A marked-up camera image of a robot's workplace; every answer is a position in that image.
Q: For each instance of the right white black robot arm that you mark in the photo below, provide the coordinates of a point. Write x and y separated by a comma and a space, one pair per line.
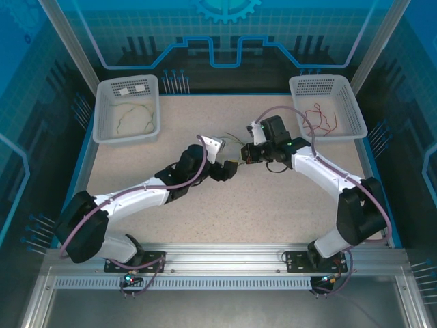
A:
317, 167

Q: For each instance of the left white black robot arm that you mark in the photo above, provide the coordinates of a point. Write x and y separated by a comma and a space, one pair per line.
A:
136, 198

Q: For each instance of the plain white perforated basket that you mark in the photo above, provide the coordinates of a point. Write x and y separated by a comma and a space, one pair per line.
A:
348, 102

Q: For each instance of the white sticker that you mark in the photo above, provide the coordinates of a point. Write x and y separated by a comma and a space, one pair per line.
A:
140, 88
125, 91

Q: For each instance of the white basket with stickers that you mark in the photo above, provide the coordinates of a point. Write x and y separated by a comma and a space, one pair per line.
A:
102, 112

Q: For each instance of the aluminium mounting rail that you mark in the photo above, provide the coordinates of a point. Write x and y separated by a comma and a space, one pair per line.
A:
222, 254

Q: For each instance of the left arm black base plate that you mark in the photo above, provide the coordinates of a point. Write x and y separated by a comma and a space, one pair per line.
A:
153, 259

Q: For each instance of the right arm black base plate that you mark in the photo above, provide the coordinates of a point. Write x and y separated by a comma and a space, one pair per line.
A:
297, 261

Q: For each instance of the aluminium frame post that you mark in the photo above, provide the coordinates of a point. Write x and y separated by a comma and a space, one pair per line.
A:
71, 44
379, 44

